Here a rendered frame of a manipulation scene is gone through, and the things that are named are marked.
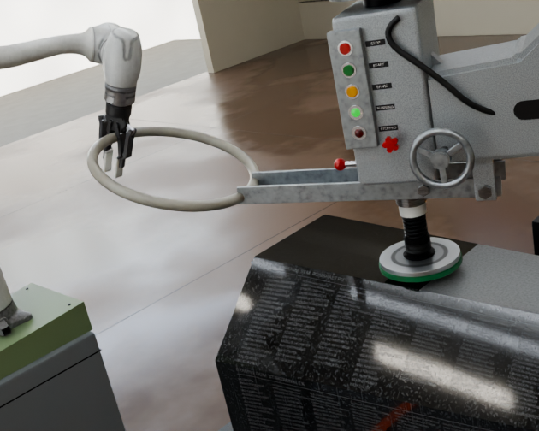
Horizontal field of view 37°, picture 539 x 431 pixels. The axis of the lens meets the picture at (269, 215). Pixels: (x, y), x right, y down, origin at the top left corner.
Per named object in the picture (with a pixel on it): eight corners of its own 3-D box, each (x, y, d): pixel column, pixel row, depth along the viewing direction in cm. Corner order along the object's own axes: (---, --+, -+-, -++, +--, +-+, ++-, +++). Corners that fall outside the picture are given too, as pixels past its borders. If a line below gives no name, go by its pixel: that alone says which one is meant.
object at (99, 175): (281, 165, 246) (283, 156, 244) (220, 233, 204) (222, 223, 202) (138, 120, 256) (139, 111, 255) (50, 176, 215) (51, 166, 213)
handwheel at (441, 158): (482, 173, 193) (475, 113, 187) (476, 189, 184) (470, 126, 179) (419, 177, 199) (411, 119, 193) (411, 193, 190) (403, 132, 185)
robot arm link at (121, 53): (143, 90, 229) (133, 73, 240) (148, 37, 222) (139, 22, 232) (104, 89, 225) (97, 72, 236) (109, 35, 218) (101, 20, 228)
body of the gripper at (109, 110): (99, 99, 233) (97, 128, 237) (121, 109, 229) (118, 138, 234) (117, 94, 239) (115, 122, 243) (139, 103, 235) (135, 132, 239)
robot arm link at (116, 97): (121, 91, 226) (119, 111, 229) (143, 85, 233) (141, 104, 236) (97, 80, 230) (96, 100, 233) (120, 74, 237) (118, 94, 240)
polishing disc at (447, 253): (441, 280, 201) (441, 275, 201) (366, 273, 214) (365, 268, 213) (472, 243, 217) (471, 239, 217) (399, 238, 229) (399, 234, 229)
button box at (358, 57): (380, 143, 195) (362, 26, 185) (378, 147, 193) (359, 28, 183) (348, 145, 198) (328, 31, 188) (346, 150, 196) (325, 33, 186)
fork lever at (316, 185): (507, 173, 208) (506, 154, 206) (500, 202, 191) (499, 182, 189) (259, 183, 234) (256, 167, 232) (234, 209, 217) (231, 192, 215)
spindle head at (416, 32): (517, 156, 207) (500, -22, 191) (510, 188, 188) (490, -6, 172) (379, 166, 220) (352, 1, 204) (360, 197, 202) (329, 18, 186)
